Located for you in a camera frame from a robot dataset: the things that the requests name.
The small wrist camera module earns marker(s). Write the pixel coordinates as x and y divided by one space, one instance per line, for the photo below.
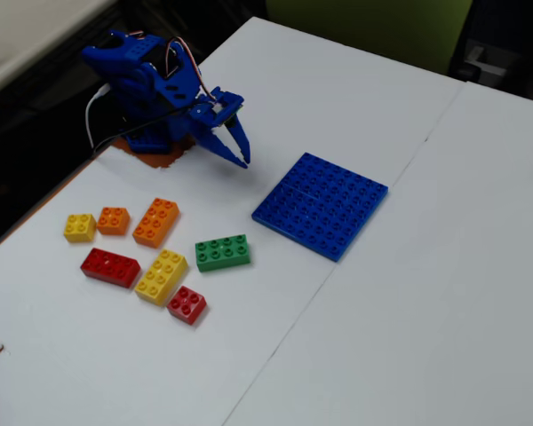
232 116

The blue 8x8 base plate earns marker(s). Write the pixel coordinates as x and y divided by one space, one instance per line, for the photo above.
322 206

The yellow 2x4 block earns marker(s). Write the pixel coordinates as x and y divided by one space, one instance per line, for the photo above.
161 277

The yellow 2x2 block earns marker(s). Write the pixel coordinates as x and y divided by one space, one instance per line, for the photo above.
80 227

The white desk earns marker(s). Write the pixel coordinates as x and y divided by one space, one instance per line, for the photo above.
22 40

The red 2x4 block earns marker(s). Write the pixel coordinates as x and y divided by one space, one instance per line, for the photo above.
110 267

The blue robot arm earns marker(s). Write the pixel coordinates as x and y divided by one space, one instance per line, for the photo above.
133 84

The green panel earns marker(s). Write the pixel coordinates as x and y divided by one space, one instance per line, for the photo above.
364 31

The black chair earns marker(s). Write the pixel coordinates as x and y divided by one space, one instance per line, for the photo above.
515 40

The red 2x2 block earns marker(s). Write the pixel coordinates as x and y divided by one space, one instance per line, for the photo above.
186 305

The white board under blocks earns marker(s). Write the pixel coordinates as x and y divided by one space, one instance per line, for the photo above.
315 102

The orange 2x4 block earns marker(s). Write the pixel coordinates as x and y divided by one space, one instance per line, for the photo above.
156 223

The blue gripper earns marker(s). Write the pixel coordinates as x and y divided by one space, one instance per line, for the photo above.
214 129

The orange 2x2 block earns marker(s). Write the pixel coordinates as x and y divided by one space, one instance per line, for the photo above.
113 220

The green 2x4 block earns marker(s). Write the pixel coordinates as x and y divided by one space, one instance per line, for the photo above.
223 253

